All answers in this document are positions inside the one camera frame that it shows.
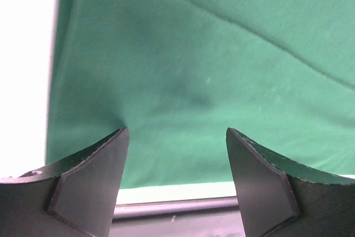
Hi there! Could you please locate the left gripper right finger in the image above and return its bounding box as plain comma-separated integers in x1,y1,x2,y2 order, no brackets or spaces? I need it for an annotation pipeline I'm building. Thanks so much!
226,128,354,236

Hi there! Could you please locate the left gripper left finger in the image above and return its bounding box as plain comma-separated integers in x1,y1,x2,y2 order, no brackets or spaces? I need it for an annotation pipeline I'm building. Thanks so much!
1,128,129,237

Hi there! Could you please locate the green t shirt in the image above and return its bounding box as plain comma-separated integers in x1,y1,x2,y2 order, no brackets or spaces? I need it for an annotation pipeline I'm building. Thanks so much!
46,0,354,188

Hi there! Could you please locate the aluminium front rail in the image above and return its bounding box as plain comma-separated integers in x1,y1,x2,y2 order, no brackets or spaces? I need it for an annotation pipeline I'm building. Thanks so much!
113,196,238,220

